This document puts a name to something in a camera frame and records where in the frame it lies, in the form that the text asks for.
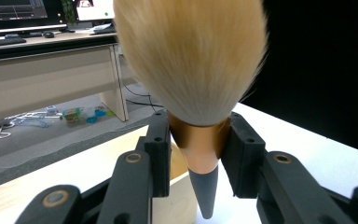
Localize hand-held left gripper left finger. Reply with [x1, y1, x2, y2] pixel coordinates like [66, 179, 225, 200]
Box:
[144, 109, 172, 199]

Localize black keyboard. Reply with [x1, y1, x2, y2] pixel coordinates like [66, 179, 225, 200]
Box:
[0, 35, 28, 49]

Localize green packet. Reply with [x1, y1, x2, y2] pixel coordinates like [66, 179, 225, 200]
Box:
[62, 106, 85, 124]

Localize dark keyboard with papers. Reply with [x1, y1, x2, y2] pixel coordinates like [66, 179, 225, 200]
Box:
[89, 23, 117, 35]

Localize makeup brush with gold ferrule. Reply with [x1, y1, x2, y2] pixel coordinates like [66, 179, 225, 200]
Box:
[112, 0, 269, 220]

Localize dark computer monitor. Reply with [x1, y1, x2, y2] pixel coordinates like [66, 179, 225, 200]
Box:
[0, 0, 49, 22]

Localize white cable bundle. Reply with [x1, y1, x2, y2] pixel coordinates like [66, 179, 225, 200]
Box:
[0, 109, 63, 142]

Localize black floor cable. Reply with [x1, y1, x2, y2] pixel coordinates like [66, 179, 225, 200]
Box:
[124, 85, 165, 109]

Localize beige office desk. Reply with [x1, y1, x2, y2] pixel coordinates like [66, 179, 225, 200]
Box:
[0, 30, 138, 126]

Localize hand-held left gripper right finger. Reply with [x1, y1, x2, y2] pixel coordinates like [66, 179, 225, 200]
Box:
[220, 111, 267, 200]

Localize bright computer monitor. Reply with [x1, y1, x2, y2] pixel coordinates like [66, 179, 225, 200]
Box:
[74, 0, 117, 22]

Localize green plant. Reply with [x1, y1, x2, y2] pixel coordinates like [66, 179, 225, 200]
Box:
[60, 0, 76, 26]

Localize blue plastic pieces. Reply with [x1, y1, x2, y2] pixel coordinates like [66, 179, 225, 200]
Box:
[84, 105, 109, 124]

